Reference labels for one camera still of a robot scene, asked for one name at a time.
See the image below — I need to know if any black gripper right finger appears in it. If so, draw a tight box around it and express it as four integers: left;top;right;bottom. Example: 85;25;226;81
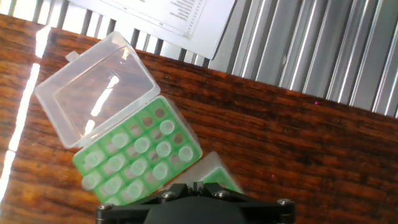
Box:
198;182;297;224

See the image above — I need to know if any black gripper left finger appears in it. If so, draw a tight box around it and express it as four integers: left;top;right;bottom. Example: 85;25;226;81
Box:
95;182;196;224

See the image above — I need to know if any clear box green tip rack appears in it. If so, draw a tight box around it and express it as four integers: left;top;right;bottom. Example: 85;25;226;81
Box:
34;30;203;207
169;151;245;195

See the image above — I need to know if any brown wooden board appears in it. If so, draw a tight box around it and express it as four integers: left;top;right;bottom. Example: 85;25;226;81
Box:
0;14;398;224

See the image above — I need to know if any white printed paper sheet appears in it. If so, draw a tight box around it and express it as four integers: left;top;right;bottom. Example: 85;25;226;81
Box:
70;0;237;60

